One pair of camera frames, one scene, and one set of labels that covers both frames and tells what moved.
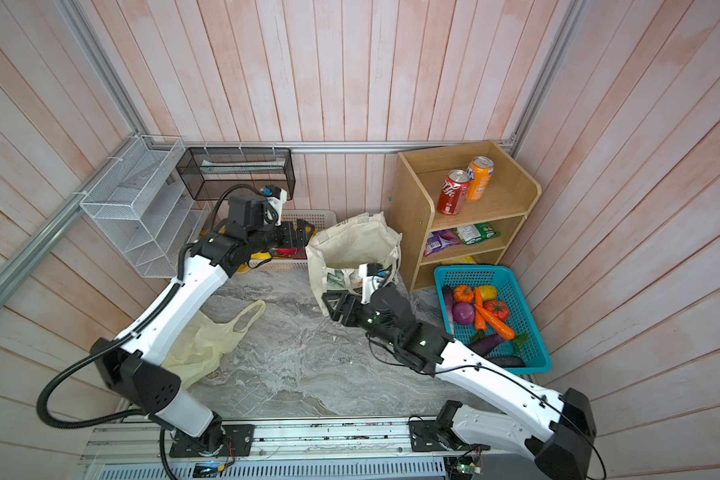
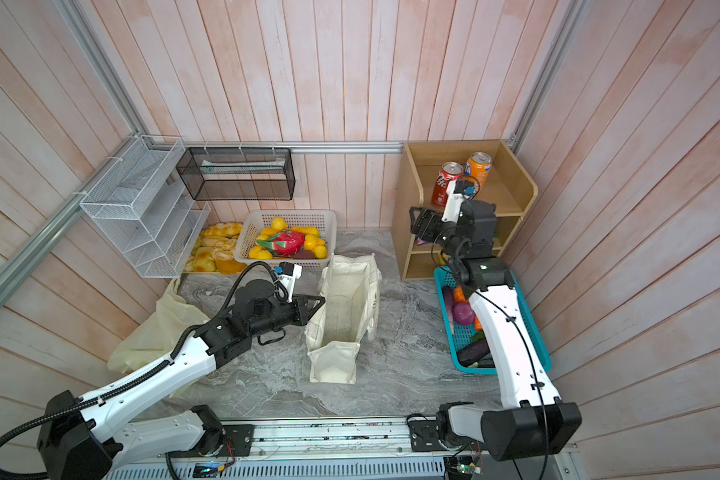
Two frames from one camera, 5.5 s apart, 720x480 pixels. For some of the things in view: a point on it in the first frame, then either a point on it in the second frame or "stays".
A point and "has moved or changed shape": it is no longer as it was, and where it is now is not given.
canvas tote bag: x=335 y=256 → x=344 y=318
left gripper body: x=283 y=236 → x=296 y=312
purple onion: x=463 y=313 stays
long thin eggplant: x=448 y=296 stays
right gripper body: x=355 y=317 → x=437 y=232
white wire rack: x=143 y=208 stays
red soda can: x=453 y=192 has moved or changed shape
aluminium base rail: x=337 y=450 stays
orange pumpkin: x=463 y=294 stays
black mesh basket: x=207 y=171 stays
